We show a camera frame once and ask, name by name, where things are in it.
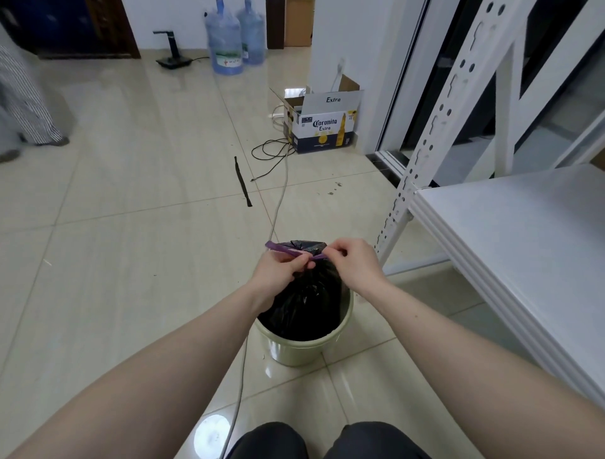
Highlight light wooden cabinet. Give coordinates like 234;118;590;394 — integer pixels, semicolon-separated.
283;0;315;47

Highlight white window frame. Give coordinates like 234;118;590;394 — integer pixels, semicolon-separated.
376;0;605;188

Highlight white metal shelving rack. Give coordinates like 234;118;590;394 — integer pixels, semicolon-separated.
373;0;605;412

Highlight white cable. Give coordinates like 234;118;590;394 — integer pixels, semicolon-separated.
270;87;303;142

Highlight person's right hand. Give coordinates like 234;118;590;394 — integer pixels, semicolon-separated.
326;238;391;299

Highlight grey cable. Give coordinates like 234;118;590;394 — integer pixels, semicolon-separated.
219;151;290;459

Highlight white trash bin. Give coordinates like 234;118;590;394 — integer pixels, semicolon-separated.
255;283;354;368

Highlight brown wooden door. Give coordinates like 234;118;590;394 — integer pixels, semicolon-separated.
0;0;141;60

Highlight blue water bottle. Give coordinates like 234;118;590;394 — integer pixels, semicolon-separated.
204;0;245;76
236;0;267;66

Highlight person's left leg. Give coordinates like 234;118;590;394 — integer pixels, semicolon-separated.
226;421;311;459

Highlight person's left forearm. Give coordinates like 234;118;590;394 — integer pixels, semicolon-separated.
9;282;265;459

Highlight person's right forearm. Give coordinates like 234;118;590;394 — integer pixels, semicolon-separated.
371;279;605;459

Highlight black cable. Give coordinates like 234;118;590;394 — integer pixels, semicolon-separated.
250;137;295;183

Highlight person's right leg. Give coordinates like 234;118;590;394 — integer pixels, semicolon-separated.
323;421;432;459

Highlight dark wooden cabinet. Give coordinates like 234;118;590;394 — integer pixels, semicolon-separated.
265;0;286;50

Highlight black water pump stand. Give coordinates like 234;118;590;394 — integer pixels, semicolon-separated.
153;30;192;71

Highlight black bin liner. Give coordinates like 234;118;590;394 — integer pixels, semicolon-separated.
257;240;349;342

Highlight black strap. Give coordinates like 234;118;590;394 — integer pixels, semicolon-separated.
234;156;253;208

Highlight black drawer cabinet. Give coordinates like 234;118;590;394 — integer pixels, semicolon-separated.
427;0;605;188

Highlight person's leg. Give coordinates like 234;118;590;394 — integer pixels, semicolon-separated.
226;421;311;459
323;421;432;459

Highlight person's left hand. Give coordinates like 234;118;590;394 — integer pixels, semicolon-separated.
248;248;316;315

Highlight white and blue beer carton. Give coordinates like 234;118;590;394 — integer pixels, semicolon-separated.
270;74;364;154

